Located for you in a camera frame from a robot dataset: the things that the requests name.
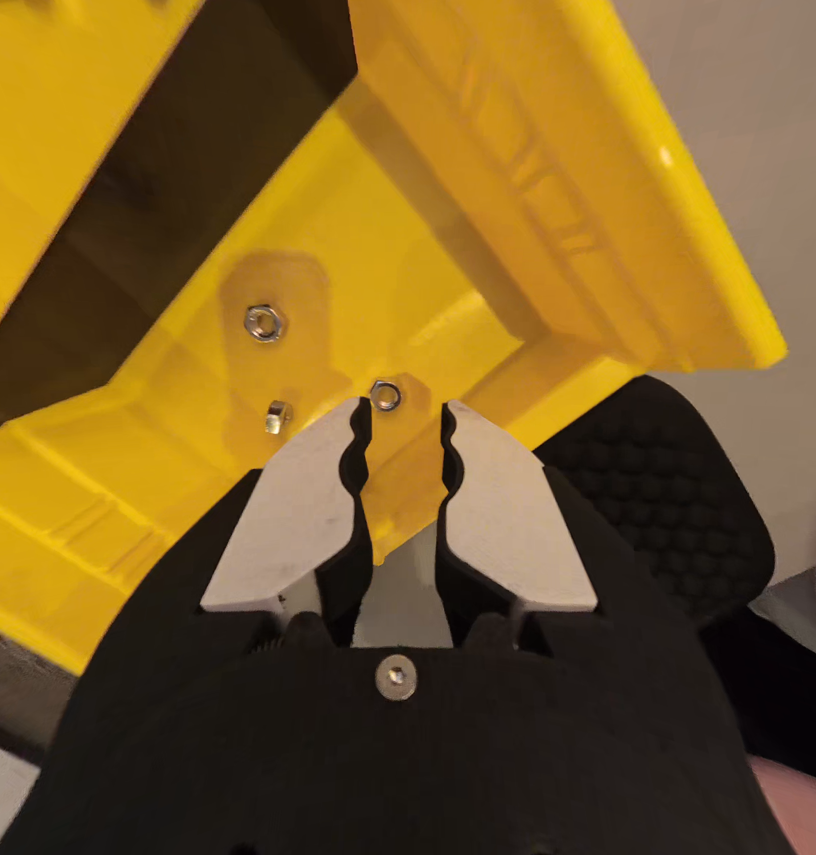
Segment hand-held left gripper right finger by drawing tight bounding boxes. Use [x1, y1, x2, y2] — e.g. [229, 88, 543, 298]
[436, 399, 599, 623]

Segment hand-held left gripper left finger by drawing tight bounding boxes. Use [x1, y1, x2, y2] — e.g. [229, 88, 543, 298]
[200, 396, 374, 622]

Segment person's right forearm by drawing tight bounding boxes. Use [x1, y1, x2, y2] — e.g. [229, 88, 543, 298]
[749, 755, 816, 855]

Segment large silver hex nut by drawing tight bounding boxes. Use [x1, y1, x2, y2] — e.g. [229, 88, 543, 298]
[244, 304, 289, 343]

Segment yellow plastic bin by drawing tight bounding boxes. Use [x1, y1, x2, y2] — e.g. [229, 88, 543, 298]
[0, 0, 788, 676]

